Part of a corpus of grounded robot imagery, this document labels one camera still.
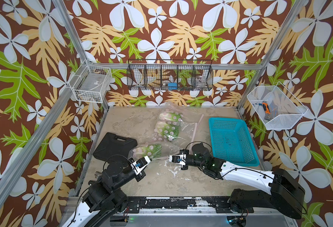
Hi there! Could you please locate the white wire basket right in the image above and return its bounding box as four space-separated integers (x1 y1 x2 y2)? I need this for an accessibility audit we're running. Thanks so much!
247 82 308 131

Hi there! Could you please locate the white wire basket left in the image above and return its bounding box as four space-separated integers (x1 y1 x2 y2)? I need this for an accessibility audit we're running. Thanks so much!
70 61 113 103

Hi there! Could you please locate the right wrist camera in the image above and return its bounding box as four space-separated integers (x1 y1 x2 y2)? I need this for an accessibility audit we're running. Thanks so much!
169 154 187 166

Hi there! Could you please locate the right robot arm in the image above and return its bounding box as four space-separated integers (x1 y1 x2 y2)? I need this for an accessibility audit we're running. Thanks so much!
171 142 307 219

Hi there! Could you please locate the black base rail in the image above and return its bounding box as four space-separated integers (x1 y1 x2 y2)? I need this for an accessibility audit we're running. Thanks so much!
126 196 243 214

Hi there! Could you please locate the black wire basket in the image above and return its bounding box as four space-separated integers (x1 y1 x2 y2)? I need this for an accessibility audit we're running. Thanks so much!
126 59 214 91

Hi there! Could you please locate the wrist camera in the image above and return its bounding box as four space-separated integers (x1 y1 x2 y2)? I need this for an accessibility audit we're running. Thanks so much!
131 156 151 175
169 154 187 166

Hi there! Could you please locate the white wire basket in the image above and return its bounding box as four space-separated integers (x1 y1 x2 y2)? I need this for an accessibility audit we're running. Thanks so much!
247 82 308 131
70 61 113 103

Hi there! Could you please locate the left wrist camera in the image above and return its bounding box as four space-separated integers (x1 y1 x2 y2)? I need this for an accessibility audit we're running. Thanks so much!
131 156 151 175

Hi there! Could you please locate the blue small box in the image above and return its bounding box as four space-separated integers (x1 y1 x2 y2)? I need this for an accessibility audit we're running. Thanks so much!
167 83 177 90

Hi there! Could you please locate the orange black tool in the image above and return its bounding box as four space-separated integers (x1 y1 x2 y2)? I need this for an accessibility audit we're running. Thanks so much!
262 102 272 121

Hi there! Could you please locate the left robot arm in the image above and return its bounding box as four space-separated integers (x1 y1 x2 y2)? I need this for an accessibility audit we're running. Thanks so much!
63 156 151 227

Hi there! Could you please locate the zip-top bag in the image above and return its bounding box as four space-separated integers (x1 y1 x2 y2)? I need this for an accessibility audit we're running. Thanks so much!
158 101 205 124
152 121 197 147
127 141 182 161

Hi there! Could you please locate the teal plastic basket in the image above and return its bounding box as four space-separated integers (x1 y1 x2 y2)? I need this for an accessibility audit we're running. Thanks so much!
209 117 260 167

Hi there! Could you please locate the black plastic case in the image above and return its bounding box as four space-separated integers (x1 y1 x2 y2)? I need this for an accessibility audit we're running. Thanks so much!
93 132 138 167

